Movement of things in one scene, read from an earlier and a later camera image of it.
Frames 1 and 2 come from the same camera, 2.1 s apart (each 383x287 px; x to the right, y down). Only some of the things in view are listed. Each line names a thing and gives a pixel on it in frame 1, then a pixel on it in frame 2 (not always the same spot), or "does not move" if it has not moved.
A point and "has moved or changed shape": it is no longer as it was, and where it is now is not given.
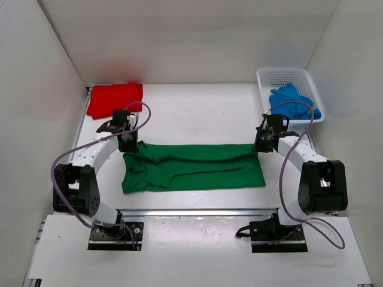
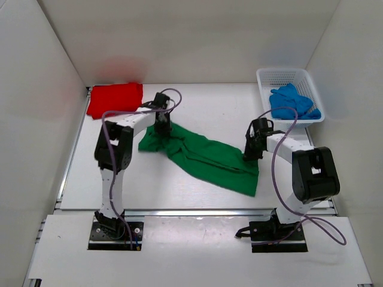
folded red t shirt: (106, 99) does not move
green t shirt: (160, 167) has moved or changed shape
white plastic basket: (270, 78) does not move
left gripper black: (131, 147) → (165, 131)
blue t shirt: (294, 110) does not move
